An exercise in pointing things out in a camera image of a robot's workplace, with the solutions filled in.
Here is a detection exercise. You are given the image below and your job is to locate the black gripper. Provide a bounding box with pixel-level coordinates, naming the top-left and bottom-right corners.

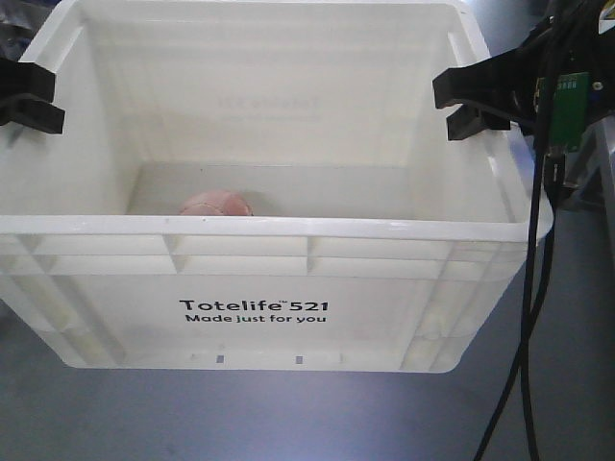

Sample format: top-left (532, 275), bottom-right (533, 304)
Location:
top-left (432, 1), bottom-right (614, 141)

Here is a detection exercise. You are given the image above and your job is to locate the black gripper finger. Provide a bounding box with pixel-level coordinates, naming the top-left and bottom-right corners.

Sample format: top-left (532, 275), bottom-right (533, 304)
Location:
top-left (1, 58), bottom-right (56, 103)
top-left (1, 97), bottom-right (65, 134)

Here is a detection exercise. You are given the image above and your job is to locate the pink peach-shaped toy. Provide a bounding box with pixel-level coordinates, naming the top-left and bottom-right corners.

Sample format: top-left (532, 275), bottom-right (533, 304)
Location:
top-left (179, 189), bottom-right (253, 216)

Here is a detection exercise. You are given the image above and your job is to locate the white plastic Totelife crate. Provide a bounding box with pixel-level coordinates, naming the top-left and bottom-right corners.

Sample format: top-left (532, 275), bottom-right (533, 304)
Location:
top-left (1, 1), bottom-right (532, 373)

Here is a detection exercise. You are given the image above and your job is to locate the green circuit board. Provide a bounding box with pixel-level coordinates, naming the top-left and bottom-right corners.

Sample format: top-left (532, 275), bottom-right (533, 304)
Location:
top-left (548, 72), bottom-right (590, 152)

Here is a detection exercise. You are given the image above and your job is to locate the black cable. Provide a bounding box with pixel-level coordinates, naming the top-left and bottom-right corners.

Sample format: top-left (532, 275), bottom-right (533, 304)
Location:
top-left (523, 148), bottom-right (569, 461)
top-left (473, 0), bottom-right (573, 461)

